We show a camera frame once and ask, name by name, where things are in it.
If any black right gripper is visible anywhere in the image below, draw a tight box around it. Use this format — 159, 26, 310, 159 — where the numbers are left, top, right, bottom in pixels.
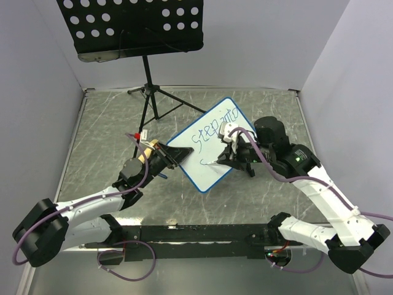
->
217, 135, 274, 171

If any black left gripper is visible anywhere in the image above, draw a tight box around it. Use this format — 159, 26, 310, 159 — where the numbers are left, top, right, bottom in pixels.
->
138, 141, 193, 188

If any white blue whiteboard marker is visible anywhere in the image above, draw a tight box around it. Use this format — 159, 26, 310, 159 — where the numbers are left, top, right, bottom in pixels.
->
206, 160, 218, 165

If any blue framed whiteboard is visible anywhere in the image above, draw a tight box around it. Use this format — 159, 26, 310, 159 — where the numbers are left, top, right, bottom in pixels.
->
167, 97, 254, 193

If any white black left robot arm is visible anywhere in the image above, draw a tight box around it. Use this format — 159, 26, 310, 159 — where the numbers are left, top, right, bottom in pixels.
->
12, 141, 194, 267

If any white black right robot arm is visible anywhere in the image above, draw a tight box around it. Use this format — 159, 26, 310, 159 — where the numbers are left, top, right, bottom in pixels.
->
216, 116, 392, 274

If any wooden microphone toy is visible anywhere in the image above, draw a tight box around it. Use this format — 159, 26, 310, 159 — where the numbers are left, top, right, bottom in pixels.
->
138, 139, 158, 163

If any black music stand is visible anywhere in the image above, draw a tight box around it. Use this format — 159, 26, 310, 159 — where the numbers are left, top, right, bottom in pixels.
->
56, 0, 209, 136

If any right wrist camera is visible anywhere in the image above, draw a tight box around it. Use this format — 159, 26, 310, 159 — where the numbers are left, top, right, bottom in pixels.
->
218, 122, 239, 154

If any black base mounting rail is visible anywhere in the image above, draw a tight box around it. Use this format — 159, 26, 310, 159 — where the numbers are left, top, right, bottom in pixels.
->
85, 224, 286, 262

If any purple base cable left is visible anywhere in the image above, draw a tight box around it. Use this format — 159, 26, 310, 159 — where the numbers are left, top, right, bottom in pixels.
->
97, 240, 157, 282

